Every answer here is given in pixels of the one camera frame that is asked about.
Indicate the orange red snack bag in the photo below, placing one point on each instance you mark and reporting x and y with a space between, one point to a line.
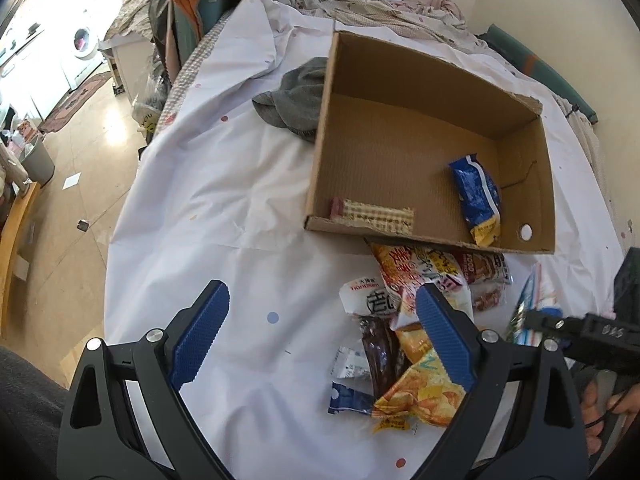
405 268

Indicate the blue yellow snack packet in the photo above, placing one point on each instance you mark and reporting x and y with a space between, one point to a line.
479 198

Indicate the brown cardboard box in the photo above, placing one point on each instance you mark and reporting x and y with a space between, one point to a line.
394 119

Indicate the grey trash bin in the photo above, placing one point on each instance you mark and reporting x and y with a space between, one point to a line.
37 161

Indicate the white washing machine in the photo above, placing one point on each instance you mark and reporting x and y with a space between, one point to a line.
75 37

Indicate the white red snack bag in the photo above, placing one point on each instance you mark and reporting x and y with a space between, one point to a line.
366 297

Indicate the dark brown snack stick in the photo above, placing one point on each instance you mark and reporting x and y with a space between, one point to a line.
382 349

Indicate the small clear red candy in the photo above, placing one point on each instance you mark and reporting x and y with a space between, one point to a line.
487 296

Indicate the white printed bed sheet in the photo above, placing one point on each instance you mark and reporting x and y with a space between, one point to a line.
221 195

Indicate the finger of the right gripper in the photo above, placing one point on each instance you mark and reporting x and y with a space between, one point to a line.
547 323

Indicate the small blue white sachet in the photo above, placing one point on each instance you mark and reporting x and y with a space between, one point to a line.
344 399

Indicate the wooden chair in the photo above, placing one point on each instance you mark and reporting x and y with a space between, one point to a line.
11 236

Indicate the grey dark cloth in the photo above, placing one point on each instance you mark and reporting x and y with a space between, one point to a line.
296 104

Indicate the white blue chip bag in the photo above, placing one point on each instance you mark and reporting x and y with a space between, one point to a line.
537 294

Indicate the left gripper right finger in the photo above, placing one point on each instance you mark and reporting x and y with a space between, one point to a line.
544 437

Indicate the yellow chip bag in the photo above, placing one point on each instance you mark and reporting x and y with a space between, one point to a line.
424 390

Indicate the floor rug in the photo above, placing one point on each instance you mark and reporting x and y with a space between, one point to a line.
67 108

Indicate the crumpled floral blanket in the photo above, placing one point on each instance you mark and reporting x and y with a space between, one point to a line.
438 20

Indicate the wafer biscuit packet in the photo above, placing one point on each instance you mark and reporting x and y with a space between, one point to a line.
397 221

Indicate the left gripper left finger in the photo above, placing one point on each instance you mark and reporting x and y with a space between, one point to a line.
99 435

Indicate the teal pillow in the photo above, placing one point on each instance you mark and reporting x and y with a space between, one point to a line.
530 64

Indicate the red brown snack packet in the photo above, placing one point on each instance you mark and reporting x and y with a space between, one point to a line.
482 267

